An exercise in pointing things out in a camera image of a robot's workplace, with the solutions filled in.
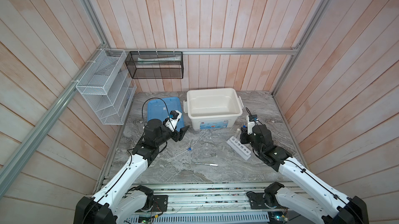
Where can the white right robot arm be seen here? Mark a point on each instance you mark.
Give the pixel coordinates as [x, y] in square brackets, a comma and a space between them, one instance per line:
[326, 206]

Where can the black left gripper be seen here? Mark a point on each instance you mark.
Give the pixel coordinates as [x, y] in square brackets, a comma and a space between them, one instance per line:
[177, 134]

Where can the aluminium frame rail left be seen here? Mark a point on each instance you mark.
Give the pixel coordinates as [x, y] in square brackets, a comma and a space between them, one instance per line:
[32, 141]

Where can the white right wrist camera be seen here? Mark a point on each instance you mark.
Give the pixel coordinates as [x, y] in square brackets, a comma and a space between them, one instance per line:
[252, 121]

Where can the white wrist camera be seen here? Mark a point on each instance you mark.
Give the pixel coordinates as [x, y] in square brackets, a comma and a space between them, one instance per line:
[175, 118]
[252, 121]

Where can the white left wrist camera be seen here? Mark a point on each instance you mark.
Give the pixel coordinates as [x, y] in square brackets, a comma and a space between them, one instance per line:
[175, 118]

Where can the white wire mesh shelf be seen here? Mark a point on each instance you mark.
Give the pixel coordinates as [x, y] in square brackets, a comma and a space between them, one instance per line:
[107, 87]

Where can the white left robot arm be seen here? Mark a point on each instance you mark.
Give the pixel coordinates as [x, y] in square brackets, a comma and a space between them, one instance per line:
[118, 199]

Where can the black wire mesh basket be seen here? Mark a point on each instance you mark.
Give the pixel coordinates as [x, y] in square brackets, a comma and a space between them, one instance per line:
[155, 64]

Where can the white plastic storage bin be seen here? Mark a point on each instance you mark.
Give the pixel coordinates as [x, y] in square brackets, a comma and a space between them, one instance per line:
[213, 108]

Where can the blue plastic bin lid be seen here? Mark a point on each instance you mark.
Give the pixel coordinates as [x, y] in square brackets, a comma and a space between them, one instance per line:
[160, 109]

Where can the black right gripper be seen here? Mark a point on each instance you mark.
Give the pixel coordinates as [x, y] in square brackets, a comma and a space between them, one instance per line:
[242, 139]

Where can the aluminium frame rail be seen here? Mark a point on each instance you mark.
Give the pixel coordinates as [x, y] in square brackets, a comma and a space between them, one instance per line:
[220, 51]
[32, 141]

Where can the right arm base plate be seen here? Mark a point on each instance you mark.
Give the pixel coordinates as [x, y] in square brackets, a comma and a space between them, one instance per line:
[262, 200]

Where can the white test tube rack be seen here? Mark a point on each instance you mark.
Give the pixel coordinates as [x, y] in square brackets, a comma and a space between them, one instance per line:
[238, 147]

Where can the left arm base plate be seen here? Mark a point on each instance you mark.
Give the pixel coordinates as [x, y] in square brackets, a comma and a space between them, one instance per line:
[159, 204]

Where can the aluminium frame rail back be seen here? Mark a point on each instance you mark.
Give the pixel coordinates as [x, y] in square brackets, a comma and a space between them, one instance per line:
[220, 51]

